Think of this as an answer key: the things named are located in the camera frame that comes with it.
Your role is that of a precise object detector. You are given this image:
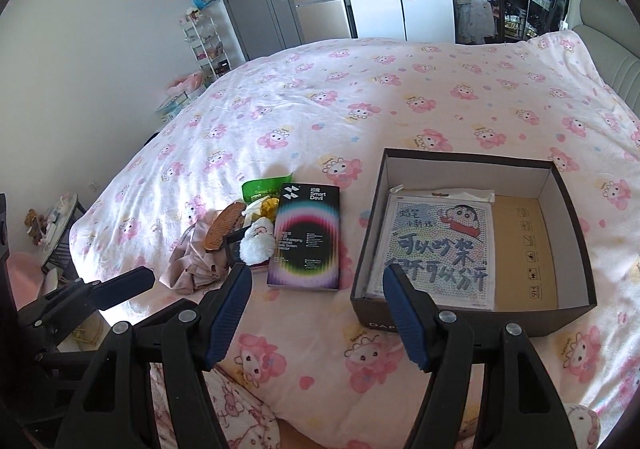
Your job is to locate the cartoon printed sheet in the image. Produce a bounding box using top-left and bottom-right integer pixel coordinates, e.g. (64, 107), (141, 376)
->
(365, 193), (497, 310)

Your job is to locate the black cardboard box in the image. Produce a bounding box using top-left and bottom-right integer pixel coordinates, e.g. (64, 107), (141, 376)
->
(350, 147), (599, 340)

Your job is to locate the small side table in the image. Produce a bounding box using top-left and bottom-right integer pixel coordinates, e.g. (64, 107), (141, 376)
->
(41, 193), (82, 276)

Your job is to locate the black screen protector box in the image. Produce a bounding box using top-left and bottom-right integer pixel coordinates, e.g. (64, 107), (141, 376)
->
(266, 183), (341, 292)

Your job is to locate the wooden comb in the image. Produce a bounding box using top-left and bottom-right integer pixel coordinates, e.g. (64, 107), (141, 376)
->
(202, 210), (249, 252)

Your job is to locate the pile of pink things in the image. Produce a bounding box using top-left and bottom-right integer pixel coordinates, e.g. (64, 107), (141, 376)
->
(154, 70), (207, 124)

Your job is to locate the white pink fleece cloth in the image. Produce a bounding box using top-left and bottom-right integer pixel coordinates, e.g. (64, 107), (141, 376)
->
(150, 363), (283, 449)

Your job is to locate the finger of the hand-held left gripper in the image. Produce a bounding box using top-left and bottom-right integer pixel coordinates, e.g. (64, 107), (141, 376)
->
(17, 266), (156, 331)

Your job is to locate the brown teddy bear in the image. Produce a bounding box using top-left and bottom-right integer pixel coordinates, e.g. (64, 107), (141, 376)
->
(24, 208), (47, 246)

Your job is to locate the beige pink garment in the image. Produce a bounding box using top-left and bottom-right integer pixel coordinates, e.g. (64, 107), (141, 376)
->
(167, 214), (241, 291)

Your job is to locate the pink cartoon printed blanket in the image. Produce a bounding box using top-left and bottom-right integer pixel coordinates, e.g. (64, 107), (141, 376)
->
(70, 36), (640, 449)

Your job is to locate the brown cardboard sheet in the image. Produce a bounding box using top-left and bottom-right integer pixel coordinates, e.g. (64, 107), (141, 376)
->
(492, 196), (559, 312)

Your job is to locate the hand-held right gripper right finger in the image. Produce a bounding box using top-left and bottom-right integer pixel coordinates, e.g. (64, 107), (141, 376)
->
(382, 263), (583, 449)

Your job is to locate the white plush toy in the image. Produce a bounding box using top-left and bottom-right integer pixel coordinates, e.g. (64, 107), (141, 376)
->
(239, 218), (275, 264)

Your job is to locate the green snack packet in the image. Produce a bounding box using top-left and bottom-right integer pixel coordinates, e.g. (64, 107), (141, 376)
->
(241, 172), (293, 202)

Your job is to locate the white rack shelf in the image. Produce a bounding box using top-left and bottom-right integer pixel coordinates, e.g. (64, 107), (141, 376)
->
(180, 10), (232, 80)

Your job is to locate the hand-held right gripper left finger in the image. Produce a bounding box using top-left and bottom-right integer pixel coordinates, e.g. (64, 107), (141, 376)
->
(60, 263), (253, 449)

